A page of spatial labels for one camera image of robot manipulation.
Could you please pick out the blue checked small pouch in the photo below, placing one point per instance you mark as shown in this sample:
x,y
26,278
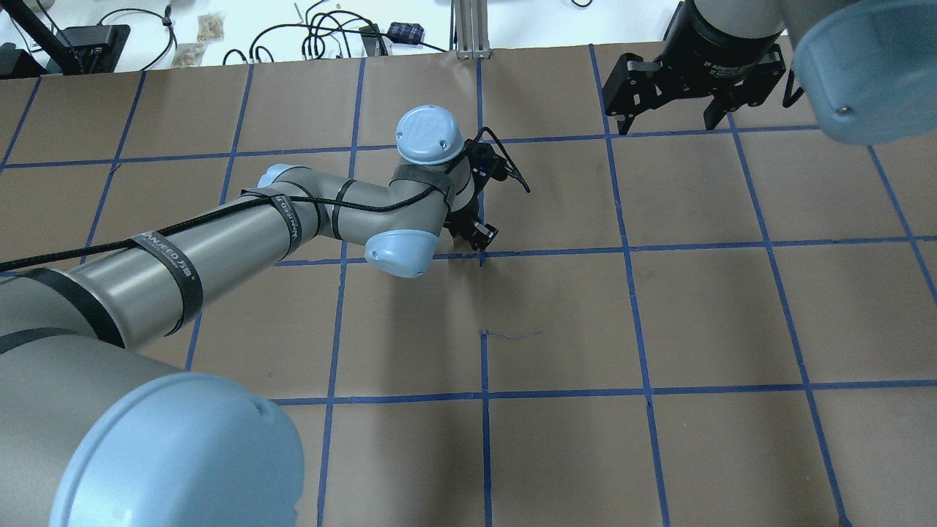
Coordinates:
x,y
406,33

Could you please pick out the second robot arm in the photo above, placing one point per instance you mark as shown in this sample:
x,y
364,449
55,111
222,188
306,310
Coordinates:
x,y
868,68

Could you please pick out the aluminium frame post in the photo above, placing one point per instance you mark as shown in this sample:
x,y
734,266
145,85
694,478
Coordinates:
x,y
470,35

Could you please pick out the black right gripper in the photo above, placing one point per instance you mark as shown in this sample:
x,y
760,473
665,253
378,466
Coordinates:
x,y
721,45

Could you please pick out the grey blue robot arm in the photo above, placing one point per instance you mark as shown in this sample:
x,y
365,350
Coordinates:
x,y
94,434

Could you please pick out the black box on desk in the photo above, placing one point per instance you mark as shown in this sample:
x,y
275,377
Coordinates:
x,y
97,48

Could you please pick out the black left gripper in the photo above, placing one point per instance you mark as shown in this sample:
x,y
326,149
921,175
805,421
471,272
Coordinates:
x,y
464,220

